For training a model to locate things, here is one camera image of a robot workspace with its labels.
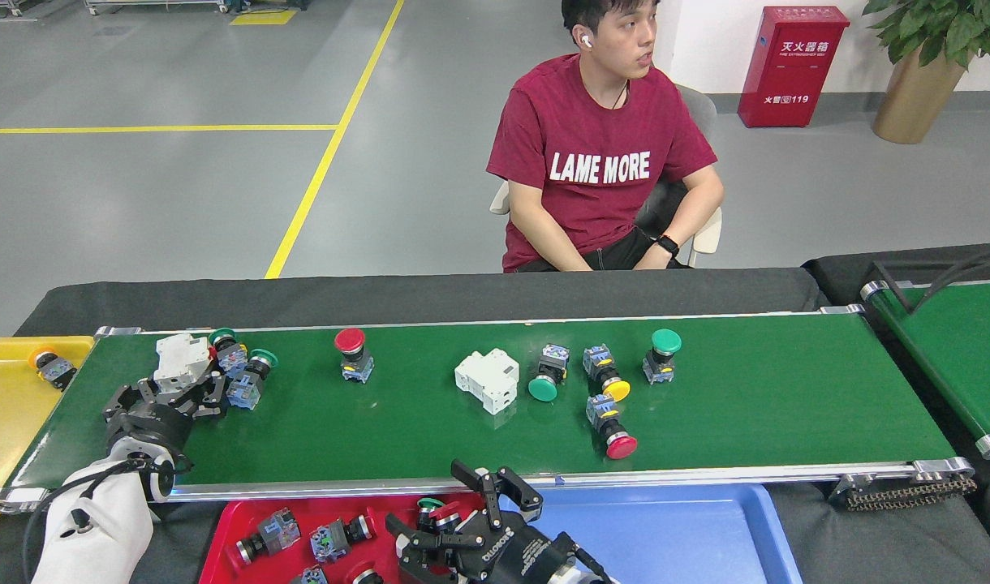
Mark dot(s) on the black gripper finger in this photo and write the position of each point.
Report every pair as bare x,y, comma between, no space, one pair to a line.
511,496
442,547
211,401
130,397

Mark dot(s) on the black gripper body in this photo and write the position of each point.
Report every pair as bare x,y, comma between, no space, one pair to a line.
154,426
519,560

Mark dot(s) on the white circuit breaker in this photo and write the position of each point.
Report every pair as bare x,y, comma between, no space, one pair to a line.
487,380
178,361

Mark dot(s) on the yellow push button switch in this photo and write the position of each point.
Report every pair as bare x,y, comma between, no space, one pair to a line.
599,358
57,371

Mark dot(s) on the person's right forearm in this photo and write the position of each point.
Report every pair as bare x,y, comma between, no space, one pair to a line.
544,235

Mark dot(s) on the person's left forearm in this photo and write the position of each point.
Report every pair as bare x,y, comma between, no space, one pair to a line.
698,211

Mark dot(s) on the red plastic tray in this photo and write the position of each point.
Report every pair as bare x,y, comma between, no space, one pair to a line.
333,507

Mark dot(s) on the yellow plastic tray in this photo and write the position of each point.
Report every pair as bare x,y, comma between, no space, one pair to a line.
8,438

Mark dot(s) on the blue plastic tray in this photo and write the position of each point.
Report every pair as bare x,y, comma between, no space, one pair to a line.
690,535

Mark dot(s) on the green conveyor belt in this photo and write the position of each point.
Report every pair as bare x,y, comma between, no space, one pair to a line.
957,349
746,405

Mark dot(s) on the person's right hand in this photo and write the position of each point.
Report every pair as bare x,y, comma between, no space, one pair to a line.
574,265

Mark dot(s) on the person's left hand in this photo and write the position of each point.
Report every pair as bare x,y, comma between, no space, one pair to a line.
657,262

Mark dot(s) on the black smart watch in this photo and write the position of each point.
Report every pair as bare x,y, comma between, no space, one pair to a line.
667,245

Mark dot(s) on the person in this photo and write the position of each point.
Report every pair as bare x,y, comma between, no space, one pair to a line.
592,122

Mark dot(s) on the grey office chair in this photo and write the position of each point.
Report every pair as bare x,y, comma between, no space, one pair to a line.
698,105

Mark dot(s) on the red fire extinguisher box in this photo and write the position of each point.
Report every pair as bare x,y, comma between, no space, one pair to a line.
791,69

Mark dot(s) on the potted plant gold pot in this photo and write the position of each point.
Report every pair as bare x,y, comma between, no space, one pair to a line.
917,97

